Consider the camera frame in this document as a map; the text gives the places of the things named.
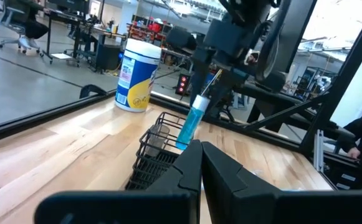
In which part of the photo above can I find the black wire mesh basket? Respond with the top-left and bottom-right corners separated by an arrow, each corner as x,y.
125,111 -> 200,191

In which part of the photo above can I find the black aluminium table frame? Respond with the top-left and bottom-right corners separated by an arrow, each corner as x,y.
0,0 -> 362,190

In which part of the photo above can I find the black box under desk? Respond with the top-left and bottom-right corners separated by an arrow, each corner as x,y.
95,43 -> 123,72

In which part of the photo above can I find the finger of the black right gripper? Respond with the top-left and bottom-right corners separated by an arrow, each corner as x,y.
189,46 -> 213,102
204,67 -> 250,118

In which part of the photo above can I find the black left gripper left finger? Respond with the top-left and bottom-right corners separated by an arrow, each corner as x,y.
34,139 -> 203,224

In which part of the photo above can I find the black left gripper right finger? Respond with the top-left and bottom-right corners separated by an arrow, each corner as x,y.
201,141 -> 362,224

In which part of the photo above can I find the grey translucent cup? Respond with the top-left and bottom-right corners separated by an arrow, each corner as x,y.
144,124 -> 171,157

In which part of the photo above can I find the blue yellow wipes canister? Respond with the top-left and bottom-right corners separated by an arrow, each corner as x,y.
114,38 -> 162,113

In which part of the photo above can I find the red storage shelf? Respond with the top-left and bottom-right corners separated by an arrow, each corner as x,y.
127,20 -> 166,43

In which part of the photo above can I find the blue liquid test tube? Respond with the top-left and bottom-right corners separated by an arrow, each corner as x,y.
175,94 -> 211,151

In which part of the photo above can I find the silver aluminium bracket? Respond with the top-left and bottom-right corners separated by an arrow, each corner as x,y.
312,129 -> 325,174

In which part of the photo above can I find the person's hand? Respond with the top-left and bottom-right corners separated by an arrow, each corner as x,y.
346,147 -> 361,160

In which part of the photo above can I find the black office desk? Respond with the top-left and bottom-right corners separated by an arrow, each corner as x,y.
42,7 -> 128,68

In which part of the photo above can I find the black LED control box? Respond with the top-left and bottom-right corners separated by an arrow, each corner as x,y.
174,73 -> 192,96

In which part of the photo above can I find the grey office chair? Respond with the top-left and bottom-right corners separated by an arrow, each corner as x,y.
0,6 -> 41,54

